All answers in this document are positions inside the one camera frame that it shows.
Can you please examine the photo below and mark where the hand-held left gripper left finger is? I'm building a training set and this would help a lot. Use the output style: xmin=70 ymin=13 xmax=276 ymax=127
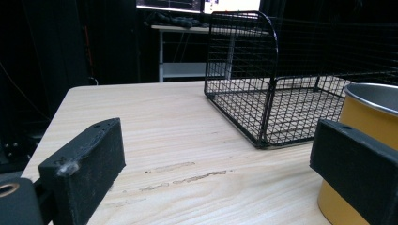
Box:
xmin=38 ymin=117 xmax=127 ymax=225

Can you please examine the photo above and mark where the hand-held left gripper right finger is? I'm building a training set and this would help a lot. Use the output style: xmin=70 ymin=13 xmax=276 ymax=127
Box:
xmin=309 ymin=118 xmax=398 ymax=225

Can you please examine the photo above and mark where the yellow metal cup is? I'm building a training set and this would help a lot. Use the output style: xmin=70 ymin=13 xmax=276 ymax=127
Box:
xmin=316 ymin=82 xmax=398 ymax=225

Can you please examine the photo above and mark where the black curtain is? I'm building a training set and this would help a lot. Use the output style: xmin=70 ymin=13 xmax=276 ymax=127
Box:
xmin=0 ymin=0 xmax=139 ymax=126

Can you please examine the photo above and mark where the white desk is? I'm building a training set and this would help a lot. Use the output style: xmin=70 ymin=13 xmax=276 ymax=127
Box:
xmin=151 ymin=24 xmax=270 ymax=83

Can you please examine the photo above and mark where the dark cloth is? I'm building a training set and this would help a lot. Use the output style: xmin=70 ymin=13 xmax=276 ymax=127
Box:
xmin=144 ymin=11 xmax=210 ymax=29

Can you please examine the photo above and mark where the computer monitor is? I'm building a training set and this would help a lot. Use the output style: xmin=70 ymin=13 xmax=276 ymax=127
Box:
xmin=135 ymin=0 xmax=261 ymax=15

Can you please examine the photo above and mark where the black wire rack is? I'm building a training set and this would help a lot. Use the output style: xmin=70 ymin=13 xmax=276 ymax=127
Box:
xmin=204 ymin=10 xmax=398 ymax=150

